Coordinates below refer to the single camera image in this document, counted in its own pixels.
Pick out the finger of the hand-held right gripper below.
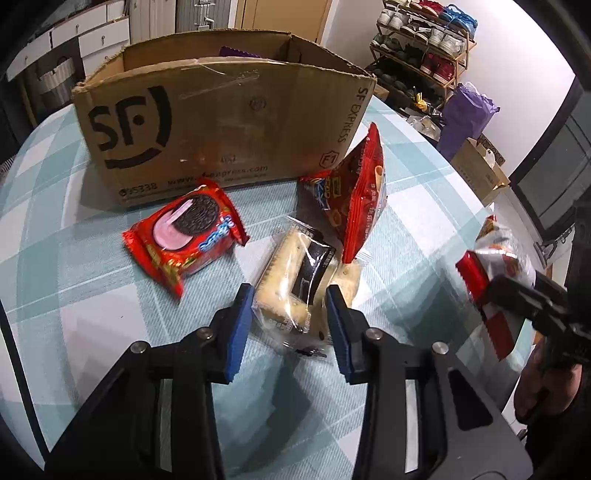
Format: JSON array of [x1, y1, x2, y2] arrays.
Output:
[[487, 274, 568, 334]]

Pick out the white and red crisp packet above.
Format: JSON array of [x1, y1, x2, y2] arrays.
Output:
[[455, 215, 539, 361]]

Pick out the red sandwich cookie packet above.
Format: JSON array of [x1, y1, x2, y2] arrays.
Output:
[[122, 179, 250, 298]]

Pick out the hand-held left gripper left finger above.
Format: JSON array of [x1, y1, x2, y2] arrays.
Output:
[[44, 284, 254, 480]]

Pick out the red chip bag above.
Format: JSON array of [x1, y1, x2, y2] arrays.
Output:
[[298, 122, 387, 264]]

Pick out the silver suitcase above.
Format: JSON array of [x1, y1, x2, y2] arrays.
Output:
[[175, 0, 237, 35]]

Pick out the striped laundry basket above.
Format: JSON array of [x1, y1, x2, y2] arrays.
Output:
[[34, 46, 86, 100]]

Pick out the clear cracker packet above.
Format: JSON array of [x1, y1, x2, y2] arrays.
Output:
[[252, 216, 365, 358]]

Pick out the clear plastic bag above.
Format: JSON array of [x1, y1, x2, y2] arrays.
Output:
[[405, 105, 445, 140]]

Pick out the person's right forearm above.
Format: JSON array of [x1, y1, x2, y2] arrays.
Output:
[[522, 406, 591, 480]]

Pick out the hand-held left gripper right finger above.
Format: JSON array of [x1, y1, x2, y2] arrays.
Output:
[[325, 285, 532, 480]]

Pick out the beige suitcase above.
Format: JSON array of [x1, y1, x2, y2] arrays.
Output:
[[130, 0, 177, 43]]

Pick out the purple bag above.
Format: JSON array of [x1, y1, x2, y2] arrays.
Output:
[[436, 83, 500, 162]]

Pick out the wooden door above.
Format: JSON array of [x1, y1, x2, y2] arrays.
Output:
[[235, 0, 333, 44]]

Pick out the person's right hand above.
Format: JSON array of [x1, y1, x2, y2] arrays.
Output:
[[513, 355, 578, 425]]

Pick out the wooden shoe rack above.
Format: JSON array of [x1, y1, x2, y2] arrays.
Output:
[[369, 0, 477, 112]]

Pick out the small brown cardboard box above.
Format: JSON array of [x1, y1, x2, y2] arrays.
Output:
[[450, 136, 511, 208]]

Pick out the purple candy packet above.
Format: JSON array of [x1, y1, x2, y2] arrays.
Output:
[[219, 45, 262, 60]]

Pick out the white dresser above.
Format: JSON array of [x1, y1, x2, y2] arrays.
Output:
[[7, 0, 132, 81]]

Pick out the rows of assorted shoes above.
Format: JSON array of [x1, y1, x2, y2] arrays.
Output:
[[372, 0, 476, 100]]

